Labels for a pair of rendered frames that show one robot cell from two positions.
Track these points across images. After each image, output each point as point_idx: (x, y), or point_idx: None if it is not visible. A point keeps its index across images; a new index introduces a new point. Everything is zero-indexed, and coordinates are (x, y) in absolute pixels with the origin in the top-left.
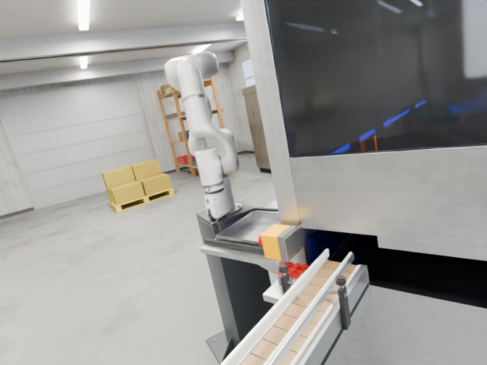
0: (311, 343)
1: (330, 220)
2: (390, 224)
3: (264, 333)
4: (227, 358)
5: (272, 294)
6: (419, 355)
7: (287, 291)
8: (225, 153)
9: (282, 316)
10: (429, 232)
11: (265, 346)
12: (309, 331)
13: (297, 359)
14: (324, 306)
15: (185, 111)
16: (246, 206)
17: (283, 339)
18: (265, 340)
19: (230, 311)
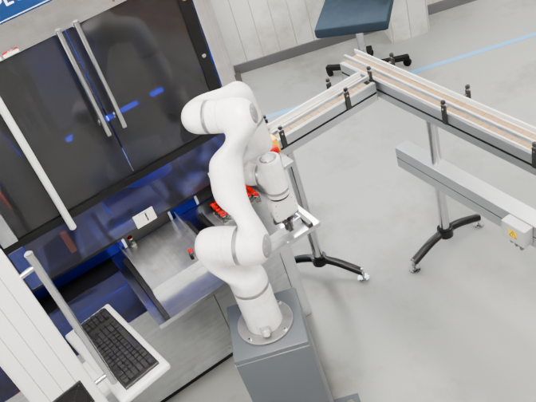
0: (290, 116)
1: None
2: None
3: (304, 122)
4: (321, 103)
5: (289, 159)
6: None
7: (285, 124)
8: (251, 163)
9: (293, 128)
10: None
11: (306, 118)
12: (287, 121)
13: (298, 112)
14: (273, 129)
15: (266, 124)
16: (234, 321)
17: (299, 106)
18: (305, 120)
19: (327, 384)
